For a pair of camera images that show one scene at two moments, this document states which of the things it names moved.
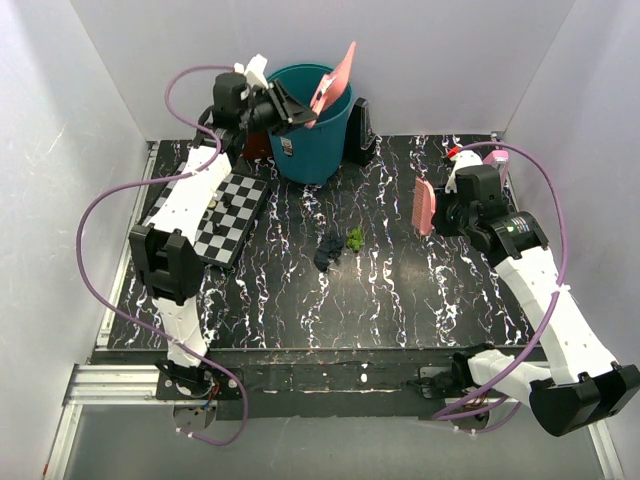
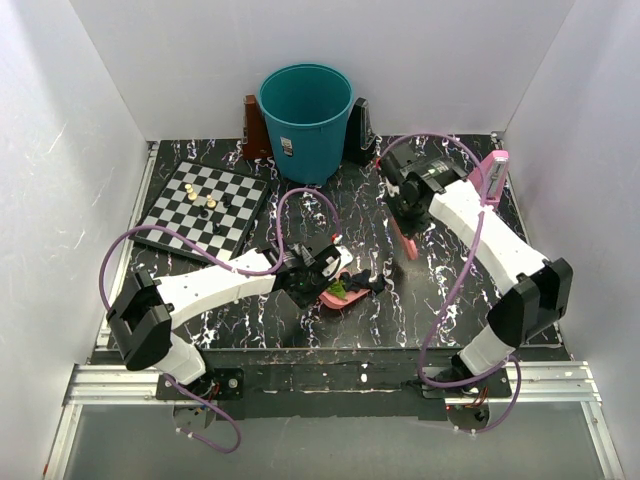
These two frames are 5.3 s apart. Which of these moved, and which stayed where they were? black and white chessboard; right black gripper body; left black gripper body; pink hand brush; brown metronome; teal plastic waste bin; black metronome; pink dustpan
Moved: pink hand brush; left black gripper body; right black gripper body; pink dustpan
Stayed: black and white chessboard; black metronome; teal plastic waste bin; brown metronome
